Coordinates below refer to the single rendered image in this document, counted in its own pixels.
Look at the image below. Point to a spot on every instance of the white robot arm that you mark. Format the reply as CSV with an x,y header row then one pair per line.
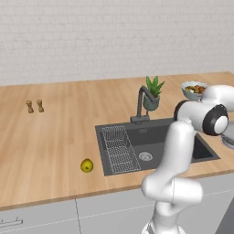
x,y
179,158

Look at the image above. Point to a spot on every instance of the dark grey faucet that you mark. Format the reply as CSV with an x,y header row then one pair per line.
x,y
140,106

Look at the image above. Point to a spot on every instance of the dark grey sink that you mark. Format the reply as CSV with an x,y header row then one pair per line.
x,y
146,143

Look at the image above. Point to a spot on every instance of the yellow-green pear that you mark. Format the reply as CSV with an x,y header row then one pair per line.
x,y
87,165

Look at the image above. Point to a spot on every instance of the grey metal colander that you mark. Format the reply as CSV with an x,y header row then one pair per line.
x,y
228,135

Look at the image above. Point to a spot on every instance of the potted green plant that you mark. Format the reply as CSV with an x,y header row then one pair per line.
x,y
153,93

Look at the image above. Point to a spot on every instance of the wooden pepper shaker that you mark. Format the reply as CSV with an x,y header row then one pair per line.
x,y
40,105

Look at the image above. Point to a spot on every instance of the bowl of fruit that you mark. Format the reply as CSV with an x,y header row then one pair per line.
x,y
193,89

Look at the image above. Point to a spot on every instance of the wooden salt shaker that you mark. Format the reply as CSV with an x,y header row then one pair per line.
x,y
29,107

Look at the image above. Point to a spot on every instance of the grey cupboard front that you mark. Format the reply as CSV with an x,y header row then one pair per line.
x,y
146,210

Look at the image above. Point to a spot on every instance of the grey drawer front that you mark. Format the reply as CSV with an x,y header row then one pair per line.
x,y
38,218

